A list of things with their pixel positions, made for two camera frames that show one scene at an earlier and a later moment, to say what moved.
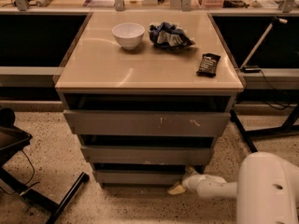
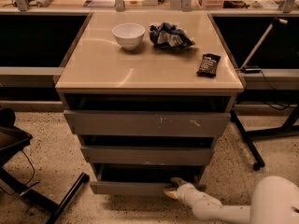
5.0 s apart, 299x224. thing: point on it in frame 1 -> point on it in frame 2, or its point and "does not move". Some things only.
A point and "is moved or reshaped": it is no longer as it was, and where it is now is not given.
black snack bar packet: (208, 65) does not move
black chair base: (11, 137) does not move
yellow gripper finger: (192, 172) -> (177, 180)
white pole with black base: (256, 68) does not move
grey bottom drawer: (138, 176) is moved or reshaped
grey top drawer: (146, 123) does not move
